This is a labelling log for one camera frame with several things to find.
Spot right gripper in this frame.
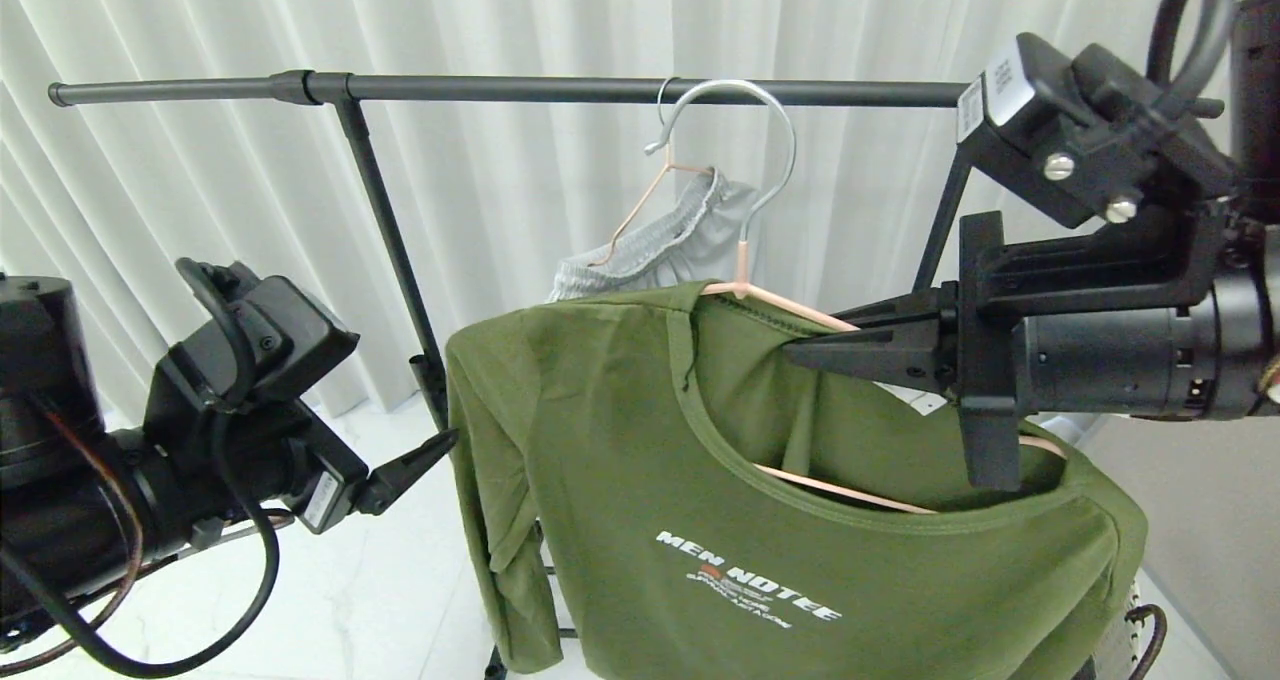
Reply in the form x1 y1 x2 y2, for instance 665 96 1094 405
783 210 1280 491

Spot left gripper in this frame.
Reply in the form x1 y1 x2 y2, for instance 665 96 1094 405
130 415 461 551

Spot pink clothes hanger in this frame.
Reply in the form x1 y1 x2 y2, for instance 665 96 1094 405
588 77 716 269
645 80 1071 516

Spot pale grey shorts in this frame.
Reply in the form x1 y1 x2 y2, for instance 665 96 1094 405
548 168 761 303

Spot green garment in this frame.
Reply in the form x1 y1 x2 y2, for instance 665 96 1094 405
443 280 1149 680

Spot white laundry basket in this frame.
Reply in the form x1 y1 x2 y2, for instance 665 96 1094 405
1085 580 1169 680

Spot black clothes rack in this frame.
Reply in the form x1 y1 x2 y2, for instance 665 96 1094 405
47 70 1226 680

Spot white curtain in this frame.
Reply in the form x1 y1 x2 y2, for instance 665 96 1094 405
0 0 1280 431

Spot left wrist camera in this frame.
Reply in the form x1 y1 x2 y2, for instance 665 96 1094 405
143 258 361 461

